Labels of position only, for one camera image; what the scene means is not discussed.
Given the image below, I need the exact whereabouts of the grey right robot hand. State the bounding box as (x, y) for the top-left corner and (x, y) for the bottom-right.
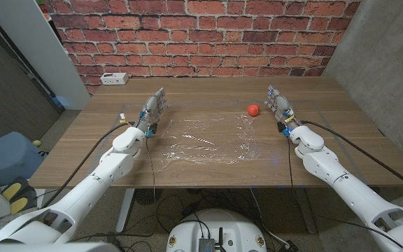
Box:
(264, 85), (302, 134)

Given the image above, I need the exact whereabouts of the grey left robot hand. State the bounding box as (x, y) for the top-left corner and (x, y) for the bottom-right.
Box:
(134, 87), (170, 133)

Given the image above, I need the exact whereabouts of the clear plastic wrap sheet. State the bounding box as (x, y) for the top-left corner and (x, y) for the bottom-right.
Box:
(161, 115), (262, 165)

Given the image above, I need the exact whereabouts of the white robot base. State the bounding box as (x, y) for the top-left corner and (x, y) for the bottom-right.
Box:
(166, 209), (268, 252)

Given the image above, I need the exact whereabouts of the red ball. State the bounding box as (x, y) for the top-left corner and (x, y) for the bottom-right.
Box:
(247, 103), (261, 118)

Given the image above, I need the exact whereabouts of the white power strip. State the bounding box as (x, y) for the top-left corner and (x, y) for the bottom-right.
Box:
(100, 72), (129, 86)

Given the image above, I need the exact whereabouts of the round black floor fan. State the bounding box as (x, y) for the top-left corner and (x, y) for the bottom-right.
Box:
(134, 188), (163, 206)

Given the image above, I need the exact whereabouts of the white table leg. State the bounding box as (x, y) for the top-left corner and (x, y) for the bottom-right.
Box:
(115, 188), (136, 234)

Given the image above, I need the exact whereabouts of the grey table leg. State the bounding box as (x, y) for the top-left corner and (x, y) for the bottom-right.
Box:
(294, 187), (318, 235)

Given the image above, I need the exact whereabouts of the white board panel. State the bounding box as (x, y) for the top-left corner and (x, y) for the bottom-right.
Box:
(0, 0), (91, 111)

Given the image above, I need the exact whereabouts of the grey box with antenna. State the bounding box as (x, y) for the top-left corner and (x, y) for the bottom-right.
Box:
(198, 227), (224, 252)

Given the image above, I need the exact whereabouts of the blue plastic bin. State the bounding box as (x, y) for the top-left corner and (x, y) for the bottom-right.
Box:
(0, 131), (45, 188)

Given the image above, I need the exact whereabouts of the black and yellow pad item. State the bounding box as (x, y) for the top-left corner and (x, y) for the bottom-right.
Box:
(0, 176), (38, 215)

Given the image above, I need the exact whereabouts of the thin black left wrist cable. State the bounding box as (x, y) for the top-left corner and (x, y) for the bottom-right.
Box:
(145, 135), (157, 204)

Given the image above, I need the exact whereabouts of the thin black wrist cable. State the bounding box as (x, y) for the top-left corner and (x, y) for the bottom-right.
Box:
(145, 135), (157, 204)
(285, 134), (307, 213)

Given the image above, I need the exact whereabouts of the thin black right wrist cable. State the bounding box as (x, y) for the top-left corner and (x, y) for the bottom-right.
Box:
(285, 134), (307, 213)

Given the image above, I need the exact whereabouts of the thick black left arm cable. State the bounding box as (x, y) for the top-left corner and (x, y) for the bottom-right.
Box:
(41, 122), (132, 208)

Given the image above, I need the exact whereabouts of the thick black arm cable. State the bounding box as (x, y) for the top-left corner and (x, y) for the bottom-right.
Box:
(41, 122), (132, 208)
(301, 120), (403, 197)

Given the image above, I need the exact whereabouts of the printed brick wall backdrop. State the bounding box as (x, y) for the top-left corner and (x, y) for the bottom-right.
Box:
(43, 0), (362, 95)

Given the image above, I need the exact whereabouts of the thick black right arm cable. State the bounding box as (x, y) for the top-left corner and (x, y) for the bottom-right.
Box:
(301, 120), (403, 197)

